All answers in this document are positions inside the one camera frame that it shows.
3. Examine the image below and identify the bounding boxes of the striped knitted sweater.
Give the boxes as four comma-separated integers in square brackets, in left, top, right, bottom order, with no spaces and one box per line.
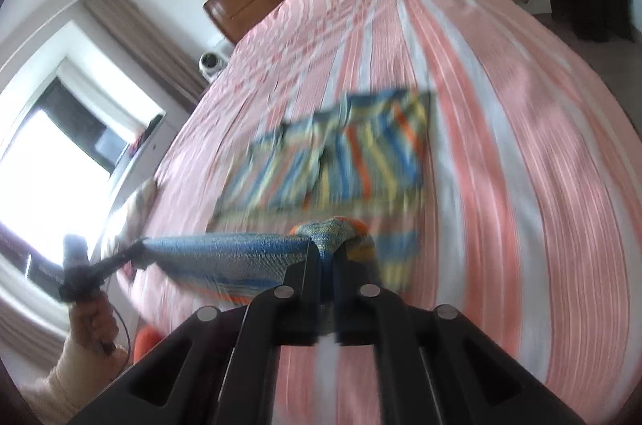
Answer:
[147,89,431,293]

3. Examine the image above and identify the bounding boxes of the person's left hand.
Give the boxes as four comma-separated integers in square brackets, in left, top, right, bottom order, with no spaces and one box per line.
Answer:
[69,290,128,373]

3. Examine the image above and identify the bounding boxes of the chevron patterned pillow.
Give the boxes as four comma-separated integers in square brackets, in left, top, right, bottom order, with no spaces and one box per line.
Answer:
[99,177,158,259]

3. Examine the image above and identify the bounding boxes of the white window-side cabinet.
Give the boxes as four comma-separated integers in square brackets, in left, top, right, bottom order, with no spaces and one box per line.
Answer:
[107,114,181,211]

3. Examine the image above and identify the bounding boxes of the pink striped bed cover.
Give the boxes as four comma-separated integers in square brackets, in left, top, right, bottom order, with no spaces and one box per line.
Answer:
[130,0,641,424]

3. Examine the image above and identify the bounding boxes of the beige curtain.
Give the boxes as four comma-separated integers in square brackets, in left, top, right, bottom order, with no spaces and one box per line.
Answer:
[83,0,208,112]

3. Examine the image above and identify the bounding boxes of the small white fan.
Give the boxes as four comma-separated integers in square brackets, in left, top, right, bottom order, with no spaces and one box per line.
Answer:
[198,53,228,83]

